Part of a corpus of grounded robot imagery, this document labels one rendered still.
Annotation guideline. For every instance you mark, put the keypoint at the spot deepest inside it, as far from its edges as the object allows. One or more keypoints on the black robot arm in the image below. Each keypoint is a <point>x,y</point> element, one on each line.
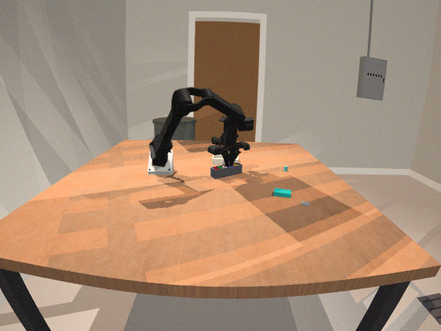
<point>182,105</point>

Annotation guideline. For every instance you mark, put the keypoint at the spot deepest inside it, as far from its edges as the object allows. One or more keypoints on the teal rectangular block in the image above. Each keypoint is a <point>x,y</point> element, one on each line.
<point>282,193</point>

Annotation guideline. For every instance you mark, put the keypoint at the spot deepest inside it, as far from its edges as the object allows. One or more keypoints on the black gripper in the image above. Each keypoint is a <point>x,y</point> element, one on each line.
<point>230,148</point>

